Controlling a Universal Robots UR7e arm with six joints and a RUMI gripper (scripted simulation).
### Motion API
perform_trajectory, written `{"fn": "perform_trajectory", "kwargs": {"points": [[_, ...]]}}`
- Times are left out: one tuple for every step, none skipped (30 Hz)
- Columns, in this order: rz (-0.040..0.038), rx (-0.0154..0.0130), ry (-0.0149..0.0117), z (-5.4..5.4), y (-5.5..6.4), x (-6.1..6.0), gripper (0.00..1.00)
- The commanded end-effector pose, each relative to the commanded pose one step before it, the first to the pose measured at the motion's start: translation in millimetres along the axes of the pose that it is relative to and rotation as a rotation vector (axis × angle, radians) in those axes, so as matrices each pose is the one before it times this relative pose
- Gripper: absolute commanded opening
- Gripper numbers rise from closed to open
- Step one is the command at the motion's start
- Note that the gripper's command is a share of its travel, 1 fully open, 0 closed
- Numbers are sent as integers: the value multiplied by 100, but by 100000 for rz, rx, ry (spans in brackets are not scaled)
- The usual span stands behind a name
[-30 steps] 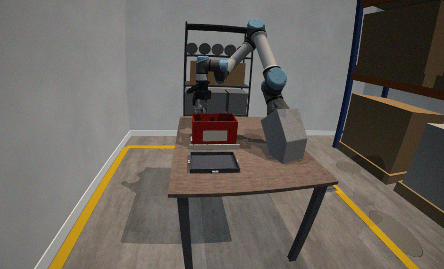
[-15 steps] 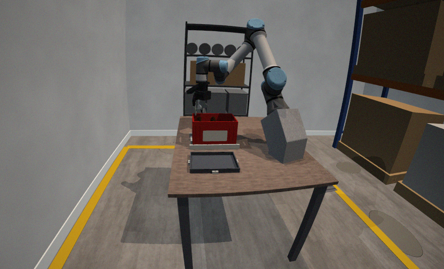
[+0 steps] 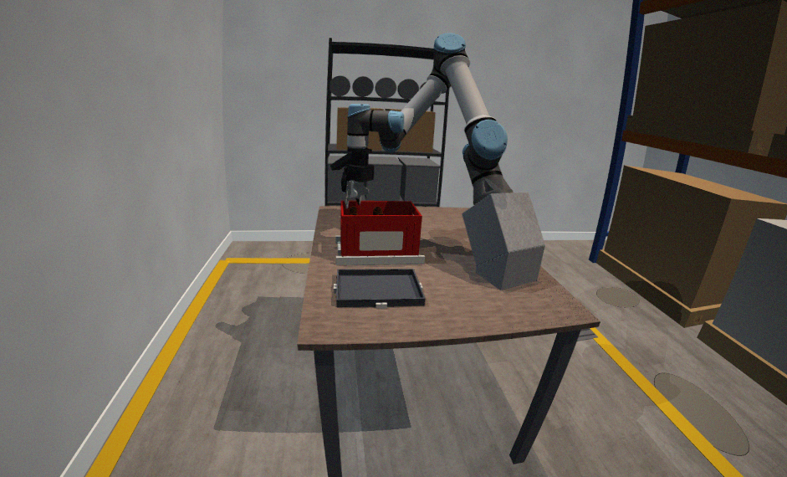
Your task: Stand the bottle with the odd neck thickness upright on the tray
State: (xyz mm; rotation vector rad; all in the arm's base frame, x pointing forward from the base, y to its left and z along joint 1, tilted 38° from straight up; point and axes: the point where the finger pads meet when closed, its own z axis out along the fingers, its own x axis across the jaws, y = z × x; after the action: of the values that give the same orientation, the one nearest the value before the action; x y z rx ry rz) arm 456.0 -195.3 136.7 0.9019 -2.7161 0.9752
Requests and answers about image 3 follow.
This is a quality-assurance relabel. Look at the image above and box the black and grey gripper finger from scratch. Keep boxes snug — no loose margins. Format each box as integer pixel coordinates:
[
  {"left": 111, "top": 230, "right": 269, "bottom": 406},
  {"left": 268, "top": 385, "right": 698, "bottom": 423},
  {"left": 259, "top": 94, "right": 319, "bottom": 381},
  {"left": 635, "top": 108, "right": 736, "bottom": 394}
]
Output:
[
  {"left": 341, "top": 171, "right": 357, "bottom": 209},
  {"left": 355, "top": 182, "right": 369, "bottom": 205}
]

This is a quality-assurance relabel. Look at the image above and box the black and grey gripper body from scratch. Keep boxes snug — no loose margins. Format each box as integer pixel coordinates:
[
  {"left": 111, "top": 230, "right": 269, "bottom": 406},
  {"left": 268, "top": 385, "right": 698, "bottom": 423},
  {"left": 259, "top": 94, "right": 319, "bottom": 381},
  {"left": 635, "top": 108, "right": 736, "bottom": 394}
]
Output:
[{"left": 344, "top": 147, "right": 374, "bottom": 182}]

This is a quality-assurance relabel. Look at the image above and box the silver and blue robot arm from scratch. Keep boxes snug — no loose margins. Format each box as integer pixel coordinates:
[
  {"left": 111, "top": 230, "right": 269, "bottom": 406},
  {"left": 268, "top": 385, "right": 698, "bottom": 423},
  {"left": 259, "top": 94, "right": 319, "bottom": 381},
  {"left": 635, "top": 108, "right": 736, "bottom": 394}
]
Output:
[{"left": 347, "top": 33, "right": 513, "bottom": 205}]

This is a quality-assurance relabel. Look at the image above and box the red crate with dividers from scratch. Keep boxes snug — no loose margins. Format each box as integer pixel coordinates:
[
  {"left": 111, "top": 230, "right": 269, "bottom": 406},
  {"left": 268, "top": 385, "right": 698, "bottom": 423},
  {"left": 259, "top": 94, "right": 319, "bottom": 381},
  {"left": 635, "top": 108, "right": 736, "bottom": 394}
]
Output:
[{"left": 340, "top": 201, "right": 421, "bottom": 256}]

